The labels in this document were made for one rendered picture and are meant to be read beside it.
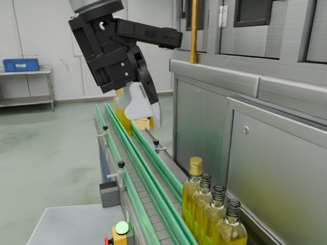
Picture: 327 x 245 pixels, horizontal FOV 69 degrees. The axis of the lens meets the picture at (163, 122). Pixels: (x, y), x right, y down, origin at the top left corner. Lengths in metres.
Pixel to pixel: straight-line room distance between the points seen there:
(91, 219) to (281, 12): 1.00
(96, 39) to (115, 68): 0.05
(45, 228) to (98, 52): 0.90
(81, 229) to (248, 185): 0.70
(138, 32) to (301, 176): 0.43
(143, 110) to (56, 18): 5.91
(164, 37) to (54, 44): 5.88
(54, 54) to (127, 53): 5.89
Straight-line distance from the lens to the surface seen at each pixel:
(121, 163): 0.98
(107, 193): 1.14
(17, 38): 6.32
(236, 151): 0.73
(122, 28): 0.39
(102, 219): 1.13
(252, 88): 0.65
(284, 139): 0.59
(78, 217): 1.18
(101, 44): 0.40
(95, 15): 0.38
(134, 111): 0.40
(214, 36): 0.84
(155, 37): 0.40
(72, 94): 6.37
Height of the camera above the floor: 1.48
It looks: 19 degrees down
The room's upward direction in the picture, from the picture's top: straight up
